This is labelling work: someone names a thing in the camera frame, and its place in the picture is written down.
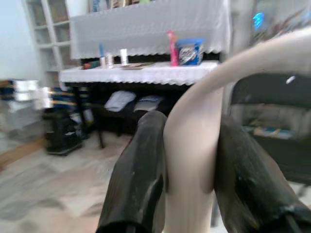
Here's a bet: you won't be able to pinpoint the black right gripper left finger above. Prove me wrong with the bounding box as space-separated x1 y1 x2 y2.
96 110 169 233

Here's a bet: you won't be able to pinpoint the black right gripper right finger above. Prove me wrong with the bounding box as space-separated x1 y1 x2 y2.
215 116 311 233

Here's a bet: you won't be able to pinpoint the beige long-handled dustpan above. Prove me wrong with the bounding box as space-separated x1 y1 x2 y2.
162 26 311 233

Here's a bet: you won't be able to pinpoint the grey folded cloth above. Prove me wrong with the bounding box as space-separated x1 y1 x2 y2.
133 95 165 113

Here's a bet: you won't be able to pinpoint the white folded cloth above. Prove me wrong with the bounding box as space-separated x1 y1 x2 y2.
104 91 137 113

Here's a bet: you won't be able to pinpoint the black upright piano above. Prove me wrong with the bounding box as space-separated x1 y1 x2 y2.
64 52 224 149

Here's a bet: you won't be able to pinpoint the black folding chair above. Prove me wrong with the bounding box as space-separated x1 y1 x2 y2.
228 72 311 196

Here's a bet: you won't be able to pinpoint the white lace table runner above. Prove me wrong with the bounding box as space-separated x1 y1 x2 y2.
59 60 219 86

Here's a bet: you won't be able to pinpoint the flat magazine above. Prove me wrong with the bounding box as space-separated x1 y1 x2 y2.
120 62 156 70

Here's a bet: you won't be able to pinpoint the small white bottle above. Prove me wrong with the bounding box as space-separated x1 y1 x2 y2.
105 52 114 69

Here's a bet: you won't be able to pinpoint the white bottle blue cap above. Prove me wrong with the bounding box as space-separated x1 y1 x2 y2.
99 43 107 69

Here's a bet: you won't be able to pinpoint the pink bottle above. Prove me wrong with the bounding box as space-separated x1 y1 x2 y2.
166 31 180 67

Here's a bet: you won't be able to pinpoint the stacked storage boxes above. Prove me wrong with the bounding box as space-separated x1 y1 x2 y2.
0 79 53 152

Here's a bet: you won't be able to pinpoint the blue white plastic tub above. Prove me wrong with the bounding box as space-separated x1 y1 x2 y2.
176 38 207 66

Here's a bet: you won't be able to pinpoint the white bookshelf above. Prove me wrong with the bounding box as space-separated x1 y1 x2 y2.
23 0 79 88

